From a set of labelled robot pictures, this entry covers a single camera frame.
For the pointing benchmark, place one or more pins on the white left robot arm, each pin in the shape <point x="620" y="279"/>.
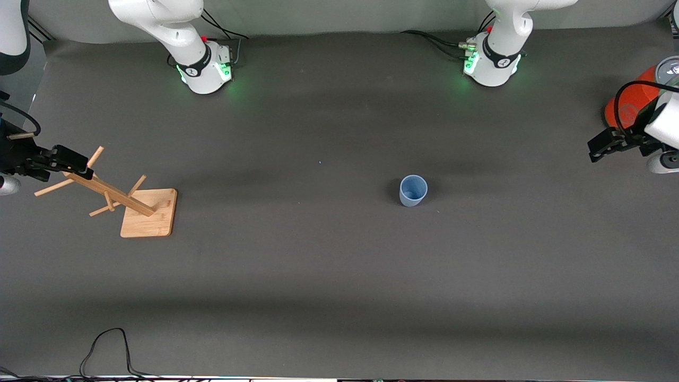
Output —
<point x="496" y="69"/>

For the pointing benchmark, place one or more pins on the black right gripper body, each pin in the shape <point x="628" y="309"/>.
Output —
<point x="16" y="157"/>

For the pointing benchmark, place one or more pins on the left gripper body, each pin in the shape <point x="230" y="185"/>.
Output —
<point x="632" y="141"/>

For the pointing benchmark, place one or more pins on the orange cylinder with grey lid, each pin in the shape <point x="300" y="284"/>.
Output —
<point x="634" y="101"/>

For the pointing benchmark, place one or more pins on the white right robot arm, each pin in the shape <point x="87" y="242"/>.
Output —
<point x="159" y="21"/>

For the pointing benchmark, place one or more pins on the wooden cup rack with pegs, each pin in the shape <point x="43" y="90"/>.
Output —
<point x="151" y="223"/>

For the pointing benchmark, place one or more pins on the light blue cup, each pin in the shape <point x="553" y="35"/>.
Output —
<point x="411" y="200"/>

